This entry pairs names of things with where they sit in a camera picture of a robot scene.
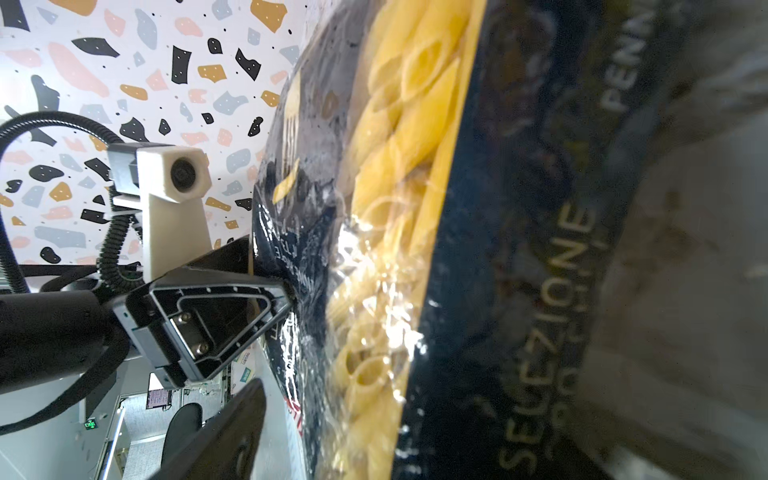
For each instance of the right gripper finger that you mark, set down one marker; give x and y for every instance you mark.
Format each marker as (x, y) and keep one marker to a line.
(226, 445)

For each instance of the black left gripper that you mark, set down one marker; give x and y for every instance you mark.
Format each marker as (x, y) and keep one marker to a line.
(188, 324)

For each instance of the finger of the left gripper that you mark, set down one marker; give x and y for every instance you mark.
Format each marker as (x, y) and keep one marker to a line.
(231, 260)

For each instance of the clear black penne bag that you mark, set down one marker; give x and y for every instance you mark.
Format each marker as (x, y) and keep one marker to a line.
(528, 240)

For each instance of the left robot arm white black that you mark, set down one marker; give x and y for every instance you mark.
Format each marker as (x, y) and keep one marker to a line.
(107, 364)

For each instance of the black office chair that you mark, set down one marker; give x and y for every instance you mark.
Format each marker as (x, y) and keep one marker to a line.
(183, 427)

